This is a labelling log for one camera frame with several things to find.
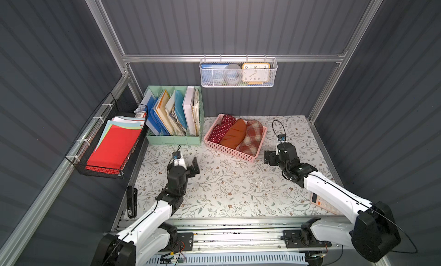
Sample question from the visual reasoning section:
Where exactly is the red paper stack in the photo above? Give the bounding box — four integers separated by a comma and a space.
86, 121, 142, 174

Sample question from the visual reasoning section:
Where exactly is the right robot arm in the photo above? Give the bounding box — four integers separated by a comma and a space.
264, 142, 401, 263

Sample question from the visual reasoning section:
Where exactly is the red plaid skirt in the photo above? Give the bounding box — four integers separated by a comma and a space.
236, 120, 264, 157

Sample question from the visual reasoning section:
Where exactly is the yellow alarm clock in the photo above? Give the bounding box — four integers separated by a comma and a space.
242, 62, 271, 84

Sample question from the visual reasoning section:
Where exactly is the blue box in basket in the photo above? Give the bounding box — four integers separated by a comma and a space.
200, 63, 229, 87

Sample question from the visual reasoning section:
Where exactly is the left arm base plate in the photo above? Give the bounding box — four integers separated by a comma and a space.
146, 231, 194, 252

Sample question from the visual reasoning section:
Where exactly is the black stapler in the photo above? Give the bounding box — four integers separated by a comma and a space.
126, 186, 138, 218

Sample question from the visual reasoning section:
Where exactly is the white wire wall basket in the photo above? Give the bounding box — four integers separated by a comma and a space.
199, 56, 278, 88

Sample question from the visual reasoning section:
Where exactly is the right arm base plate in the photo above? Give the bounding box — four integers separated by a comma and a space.
280, 229, 333, 249

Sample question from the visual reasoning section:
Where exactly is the red polka dot skirt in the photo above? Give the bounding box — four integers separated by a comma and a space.
208, 115, 236, 144

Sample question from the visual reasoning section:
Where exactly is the black wire wall basket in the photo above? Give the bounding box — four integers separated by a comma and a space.
65, 94, 150, 179

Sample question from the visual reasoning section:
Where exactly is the white binder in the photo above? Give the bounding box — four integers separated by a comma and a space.
183, 87, 196, 136

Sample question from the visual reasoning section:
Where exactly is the grey tape roll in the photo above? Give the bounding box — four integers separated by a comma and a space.
223, 64, 242, 85

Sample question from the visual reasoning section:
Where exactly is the rust brown skirt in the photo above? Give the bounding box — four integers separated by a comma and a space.
219, 119, 246, 149

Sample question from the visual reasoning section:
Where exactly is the floral table mat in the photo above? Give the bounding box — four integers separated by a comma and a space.
121, 115, 352, 220

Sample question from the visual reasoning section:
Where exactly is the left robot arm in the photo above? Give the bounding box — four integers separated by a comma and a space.
91, 152, 200, 266

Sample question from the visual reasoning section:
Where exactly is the blue folder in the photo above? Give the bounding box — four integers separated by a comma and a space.
146, 96, 170, 136

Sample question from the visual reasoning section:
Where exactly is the green file organizer box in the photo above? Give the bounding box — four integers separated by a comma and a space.
143, 85, 204, 146

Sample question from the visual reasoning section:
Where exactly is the white calculator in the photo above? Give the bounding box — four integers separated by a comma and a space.
310, 193, 342, 215

